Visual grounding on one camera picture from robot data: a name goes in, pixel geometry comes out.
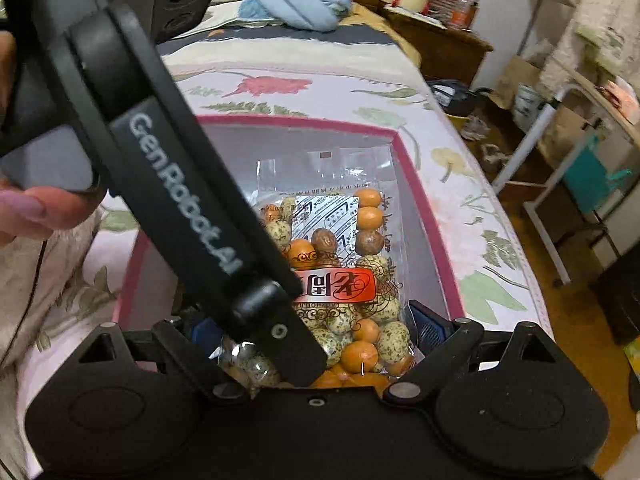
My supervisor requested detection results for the brown paper bag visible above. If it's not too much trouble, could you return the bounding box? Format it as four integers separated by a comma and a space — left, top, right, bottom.
492, 54, 601, 161

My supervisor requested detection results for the person's left hand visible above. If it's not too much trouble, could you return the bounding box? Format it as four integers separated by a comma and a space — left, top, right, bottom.
0, 29, 108, 251

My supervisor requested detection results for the clear bag of mixed nuts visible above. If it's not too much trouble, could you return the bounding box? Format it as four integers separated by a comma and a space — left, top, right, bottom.
215, 145, 418, 392

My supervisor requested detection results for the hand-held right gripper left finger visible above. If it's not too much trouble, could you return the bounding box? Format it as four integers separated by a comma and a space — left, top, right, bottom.
75, 316, 251, 407

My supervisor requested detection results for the teal bag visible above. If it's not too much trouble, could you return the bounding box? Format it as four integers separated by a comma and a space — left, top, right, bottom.
561, 134, 634, 222

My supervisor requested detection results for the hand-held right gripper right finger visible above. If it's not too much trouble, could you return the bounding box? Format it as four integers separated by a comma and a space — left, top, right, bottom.
381, 300, 557, 406

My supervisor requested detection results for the floral printed sheet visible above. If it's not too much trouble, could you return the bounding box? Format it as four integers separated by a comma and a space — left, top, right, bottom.
17, 35, 556, 480

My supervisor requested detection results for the white metal rack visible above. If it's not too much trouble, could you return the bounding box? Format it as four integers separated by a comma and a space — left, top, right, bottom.
491, 82, 640, 288

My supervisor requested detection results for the wooden cabinet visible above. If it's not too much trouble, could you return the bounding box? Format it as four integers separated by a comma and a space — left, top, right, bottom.
381, 0, 495, 88

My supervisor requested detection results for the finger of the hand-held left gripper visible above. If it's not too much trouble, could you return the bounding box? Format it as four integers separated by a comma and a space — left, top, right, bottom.
224, 276, 329, 387

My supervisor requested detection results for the pink cardboard box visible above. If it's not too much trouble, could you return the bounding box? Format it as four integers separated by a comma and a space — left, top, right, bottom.
112, 112, 469, 361

